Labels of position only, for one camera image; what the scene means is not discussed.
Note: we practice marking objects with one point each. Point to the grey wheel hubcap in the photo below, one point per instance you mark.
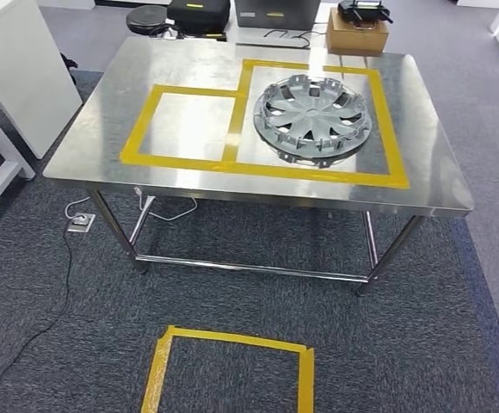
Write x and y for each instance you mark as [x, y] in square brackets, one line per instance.
[314, 122]

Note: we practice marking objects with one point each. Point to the stainless steel workbench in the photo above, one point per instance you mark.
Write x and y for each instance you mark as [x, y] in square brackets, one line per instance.
[189, 62]

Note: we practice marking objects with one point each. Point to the white office table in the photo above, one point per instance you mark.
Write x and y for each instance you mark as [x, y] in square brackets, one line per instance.
[232, 31]

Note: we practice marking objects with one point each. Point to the black flat device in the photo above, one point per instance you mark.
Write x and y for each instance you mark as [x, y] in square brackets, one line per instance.
[213, 36]

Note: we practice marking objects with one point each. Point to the grey laptop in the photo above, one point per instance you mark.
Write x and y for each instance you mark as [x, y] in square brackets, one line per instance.
[275, 14]

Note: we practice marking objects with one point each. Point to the black carrying case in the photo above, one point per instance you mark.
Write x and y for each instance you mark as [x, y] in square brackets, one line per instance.
[198, 14]

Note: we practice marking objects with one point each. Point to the brown cardboard box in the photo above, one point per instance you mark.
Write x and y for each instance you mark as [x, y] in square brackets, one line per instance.
[357, 40]

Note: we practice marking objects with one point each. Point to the grey floor socket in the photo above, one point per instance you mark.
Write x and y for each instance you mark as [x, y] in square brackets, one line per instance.
[81, 222]

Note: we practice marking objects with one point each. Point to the black round stool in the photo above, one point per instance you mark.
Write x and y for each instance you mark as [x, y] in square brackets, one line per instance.
[146, 17]

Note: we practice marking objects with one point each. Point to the black chair base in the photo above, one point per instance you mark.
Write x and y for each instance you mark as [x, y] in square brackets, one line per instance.
[69, 62]

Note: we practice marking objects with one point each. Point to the white desk with side panel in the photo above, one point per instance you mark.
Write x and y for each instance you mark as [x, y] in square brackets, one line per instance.
[30, 74]

